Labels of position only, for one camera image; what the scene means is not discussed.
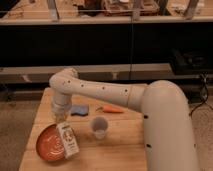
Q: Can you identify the black cable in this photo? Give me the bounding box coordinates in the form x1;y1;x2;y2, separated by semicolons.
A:
188;73;210;118

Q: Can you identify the white cup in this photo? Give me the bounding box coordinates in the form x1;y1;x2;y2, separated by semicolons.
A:
90;117;108;140

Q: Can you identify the white labelled bottle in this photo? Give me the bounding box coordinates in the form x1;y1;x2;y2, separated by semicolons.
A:
56;122;79;159

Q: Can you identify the blue sponge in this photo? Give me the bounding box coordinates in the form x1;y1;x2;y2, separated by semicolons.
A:
70;105;89;116

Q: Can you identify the black device on shelf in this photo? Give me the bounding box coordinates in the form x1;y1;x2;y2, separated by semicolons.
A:
170;49;213;75

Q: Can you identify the orange toy carrot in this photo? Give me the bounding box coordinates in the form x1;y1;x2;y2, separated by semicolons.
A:
96;105;124;113

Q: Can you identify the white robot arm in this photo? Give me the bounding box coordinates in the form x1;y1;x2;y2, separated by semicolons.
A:
49;68;200;171

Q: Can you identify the wooden table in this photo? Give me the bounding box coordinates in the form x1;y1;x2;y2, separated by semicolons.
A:
18;88;148;171

